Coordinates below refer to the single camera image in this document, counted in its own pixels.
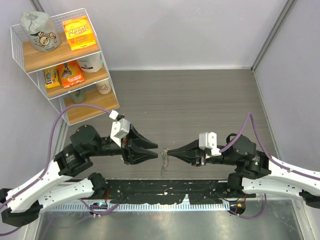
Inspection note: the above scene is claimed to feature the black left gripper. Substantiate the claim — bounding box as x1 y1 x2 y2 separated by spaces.
88 123 160 164

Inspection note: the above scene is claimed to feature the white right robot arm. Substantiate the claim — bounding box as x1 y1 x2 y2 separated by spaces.
167 132 320 209

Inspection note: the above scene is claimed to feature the white wire shelf rack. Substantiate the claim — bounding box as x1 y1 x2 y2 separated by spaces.
10 8 120 126

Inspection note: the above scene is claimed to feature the green bottle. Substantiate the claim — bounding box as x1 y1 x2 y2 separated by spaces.
69 89 86 104

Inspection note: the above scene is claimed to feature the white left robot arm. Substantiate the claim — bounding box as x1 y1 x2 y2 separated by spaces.
0 121 158 227

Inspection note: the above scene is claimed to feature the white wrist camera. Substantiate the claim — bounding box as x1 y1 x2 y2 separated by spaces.
109 110 130 148
198 132 221 157

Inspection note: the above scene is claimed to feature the white paper towel roll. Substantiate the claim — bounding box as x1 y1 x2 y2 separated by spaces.
77 53 103 73

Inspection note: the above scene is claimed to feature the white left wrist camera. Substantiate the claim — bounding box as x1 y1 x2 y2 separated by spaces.
109 110 130 148

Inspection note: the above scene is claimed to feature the grey paper bag with cartoon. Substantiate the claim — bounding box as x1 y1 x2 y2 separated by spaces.
19 11 62 52

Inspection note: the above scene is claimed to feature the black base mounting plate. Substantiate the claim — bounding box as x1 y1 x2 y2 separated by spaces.
77 178 258 205

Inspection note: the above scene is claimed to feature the yellow candy bag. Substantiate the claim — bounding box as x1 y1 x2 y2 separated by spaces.
43 66 60 89

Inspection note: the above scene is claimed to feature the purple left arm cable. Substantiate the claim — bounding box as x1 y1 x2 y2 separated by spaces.
0 103 116 237

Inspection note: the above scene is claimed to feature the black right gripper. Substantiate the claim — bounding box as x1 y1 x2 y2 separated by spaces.
167 137 239 167

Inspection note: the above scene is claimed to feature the cream white bottle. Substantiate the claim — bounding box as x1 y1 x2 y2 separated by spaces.
96 79 112 95

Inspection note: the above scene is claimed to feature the orange yellow snack box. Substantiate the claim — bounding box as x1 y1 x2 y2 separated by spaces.
62 15 97 51

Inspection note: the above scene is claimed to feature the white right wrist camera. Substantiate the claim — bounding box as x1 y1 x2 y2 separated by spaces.
198 132 221 157

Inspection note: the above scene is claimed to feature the orange snack packet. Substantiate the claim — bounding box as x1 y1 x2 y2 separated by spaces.
57 60 85 89

